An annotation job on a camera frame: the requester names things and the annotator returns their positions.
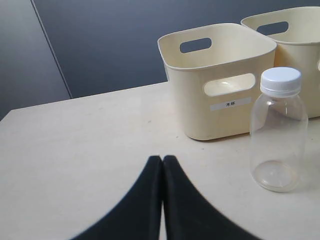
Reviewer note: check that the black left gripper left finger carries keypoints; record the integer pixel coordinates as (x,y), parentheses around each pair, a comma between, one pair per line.
(138,215)

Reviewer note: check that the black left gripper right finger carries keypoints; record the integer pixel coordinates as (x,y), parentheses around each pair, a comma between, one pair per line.
(188,215)

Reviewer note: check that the clear plastic bottle white cap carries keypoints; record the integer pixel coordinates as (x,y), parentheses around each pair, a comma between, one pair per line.
(278,130)

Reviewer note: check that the cream plastic bin left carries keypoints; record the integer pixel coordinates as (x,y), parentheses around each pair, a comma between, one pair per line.
(215,73)

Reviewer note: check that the cream plastic bin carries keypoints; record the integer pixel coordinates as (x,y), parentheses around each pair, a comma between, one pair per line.
(298,47)
(215,73)

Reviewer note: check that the cream plastic bin middle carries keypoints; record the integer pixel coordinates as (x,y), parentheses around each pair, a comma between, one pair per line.
(298,47)

